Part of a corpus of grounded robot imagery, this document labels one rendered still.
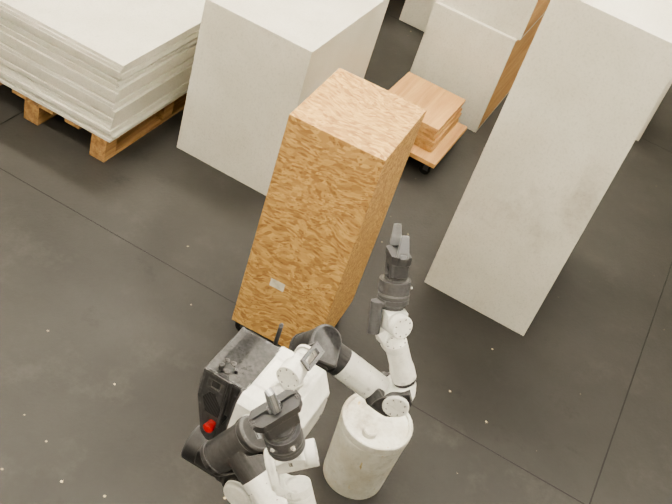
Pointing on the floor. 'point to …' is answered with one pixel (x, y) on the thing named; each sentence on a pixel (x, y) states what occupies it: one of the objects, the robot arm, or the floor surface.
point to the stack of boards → (100, 63)
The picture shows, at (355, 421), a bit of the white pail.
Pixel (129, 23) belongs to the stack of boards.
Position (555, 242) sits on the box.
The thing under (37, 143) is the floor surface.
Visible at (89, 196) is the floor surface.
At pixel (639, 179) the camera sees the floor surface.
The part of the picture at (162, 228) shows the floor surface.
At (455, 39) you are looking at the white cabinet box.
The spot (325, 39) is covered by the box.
